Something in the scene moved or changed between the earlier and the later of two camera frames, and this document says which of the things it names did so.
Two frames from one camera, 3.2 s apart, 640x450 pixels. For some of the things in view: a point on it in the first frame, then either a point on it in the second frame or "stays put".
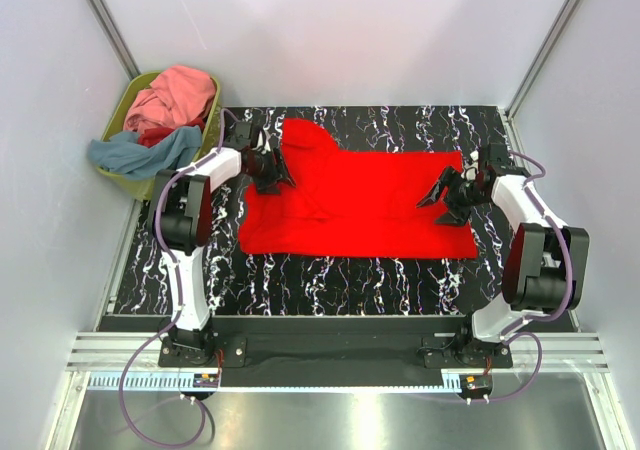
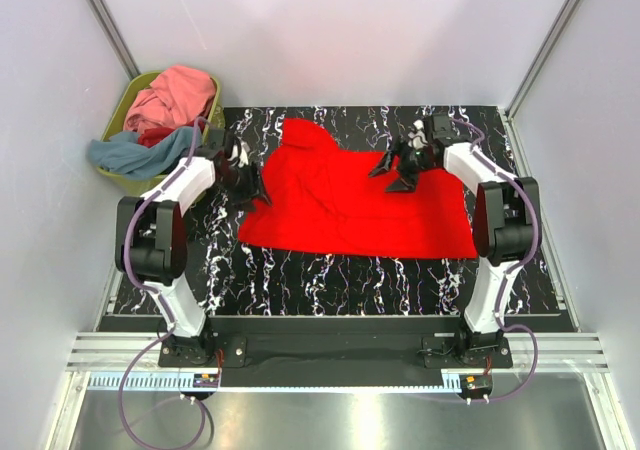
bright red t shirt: x=353 y=204 stays put
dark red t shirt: x=151 y=136 stays put
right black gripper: x=448 y=178 to x=406 y=183
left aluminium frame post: x=98 y=6 stays put
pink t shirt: x=178 y=95 stays put
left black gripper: x=277 y=172 to x=252 y=173
